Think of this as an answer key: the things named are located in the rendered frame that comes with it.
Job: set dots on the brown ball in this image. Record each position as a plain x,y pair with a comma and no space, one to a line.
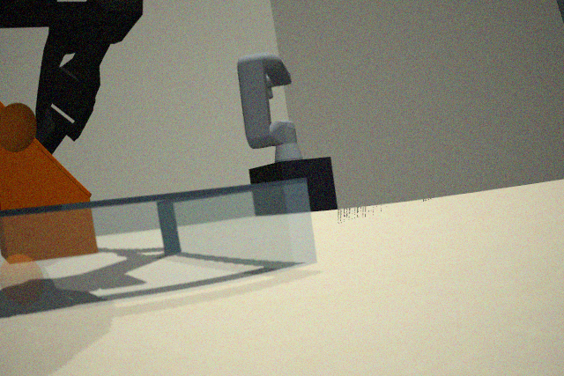
17,127

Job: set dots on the clear low glass wall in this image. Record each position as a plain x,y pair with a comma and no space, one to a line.
71,259

